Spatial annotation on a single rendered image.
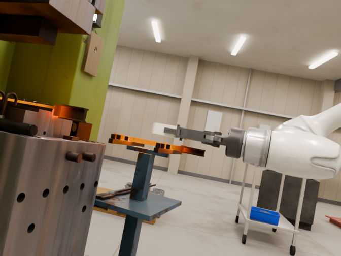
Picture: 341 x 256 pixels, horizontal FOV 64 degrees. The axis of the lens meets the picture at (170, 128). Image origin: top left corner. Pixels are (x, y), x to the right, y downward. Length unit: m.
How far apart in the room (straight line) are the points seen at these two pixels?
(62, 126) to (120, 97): 8.30
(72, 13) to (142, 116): 8.14
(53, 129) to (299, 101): 9.14
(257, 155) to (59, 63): 0.89
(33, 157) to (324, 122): 0.76
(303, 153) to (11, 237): 0.71
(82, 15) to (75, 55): 0.27
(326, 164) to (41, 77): 1.08
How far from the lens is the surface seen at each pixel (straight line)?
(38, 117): 0.85
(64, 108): 0.89
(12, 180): 0.78
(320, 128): 0.82
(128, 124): 9.05
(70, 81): 1.20
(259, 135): 0.67
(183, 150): 1.21
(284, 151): 0.66
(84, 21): 0.99
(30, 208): 0.83
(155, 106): 8.98
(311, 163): 0.67
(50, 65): 1.28
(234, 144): 0.67
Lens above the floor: 0.97
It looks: 3 degrees up
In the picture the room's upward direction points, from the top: 11 degrees clockwise
